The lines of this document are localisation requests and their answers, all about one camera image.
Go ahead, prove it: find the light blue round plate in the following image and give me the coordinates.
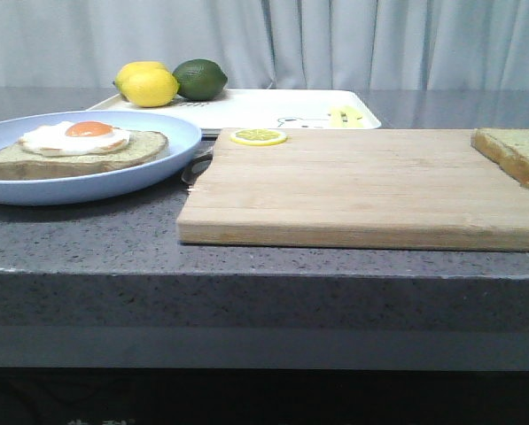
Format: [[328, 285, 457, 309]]
[[0, 110, 202, 206]]

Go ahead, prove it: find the bread slice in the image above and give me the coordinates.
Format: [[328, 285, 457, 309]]
[[0, 130, 169, 181], [471, 127, 529, 189]]

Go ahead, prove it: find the cream white serving tray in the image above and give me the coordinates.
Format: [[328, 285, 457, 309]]
[[84, 89, 383, 134]]

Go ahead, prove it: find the yellow lemon slice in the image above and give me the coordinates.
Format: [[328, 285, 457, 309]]
[[230, 128, 287, 146]]

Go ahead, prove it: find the wooden cutting board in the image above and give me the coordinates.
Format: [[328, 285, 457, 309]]
[[176, 128, 529, 251]]

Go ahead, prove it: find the green lime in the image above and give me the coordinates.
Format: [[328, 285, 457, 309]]
[[173, 58, 228, 101]]

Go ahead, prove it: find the yellow lemon front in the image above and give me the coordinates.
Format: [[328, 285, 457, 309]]
[[120, 69, 180, 108]]

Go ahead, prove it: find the grey white curtain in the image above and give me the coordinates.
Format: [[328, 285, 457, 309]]
[[0, 1, 529, 90]]

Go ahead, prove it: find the yellow lemon back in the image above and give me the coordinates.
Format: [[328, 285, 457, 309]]
[[113, 61, 168, 101]]

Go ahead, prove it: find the fake fried egg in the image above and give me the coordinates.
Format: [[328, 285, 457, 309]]
[[18, 120, 131, 157]]

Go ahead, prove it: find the metal cutting board handle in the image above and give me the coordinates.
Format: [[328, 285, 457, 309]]
[[181, 149, 214, 187]]

